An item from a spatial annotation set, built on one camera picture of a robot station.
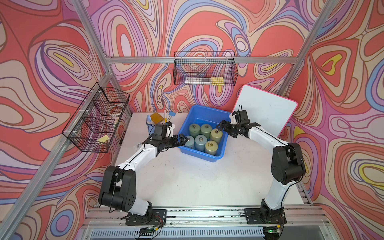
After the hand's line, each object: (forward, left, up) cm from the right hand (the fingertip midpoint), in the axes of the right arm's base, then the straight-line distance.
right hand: (221, 132), depth 94 cm
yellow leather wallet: (+24, +47, -9) cm, 53 cm away
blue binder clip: (+28, +35, -10) cm, 46 cm away
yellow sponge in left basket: (-14, +62, +17) cm, 66 cm away
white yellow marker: (+24, +40, -8) cm, 47 cm away
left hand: (-7, +24, +3) cm, 25 cm away
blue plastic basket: (+21, +10, -5) cm, 24 cm away
